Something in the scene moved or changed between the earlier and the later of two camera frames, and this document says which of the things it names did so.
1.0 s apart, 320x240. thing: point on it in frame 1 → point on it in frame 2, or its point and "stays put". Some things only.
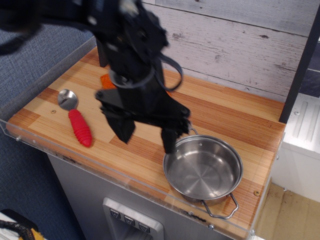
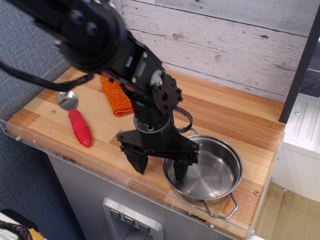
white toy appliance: (298, 167) stays put
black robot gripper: (140, 94) → (154, 135)
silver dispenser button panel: (127, 223) stays put
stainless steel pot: (205, 168) stays put
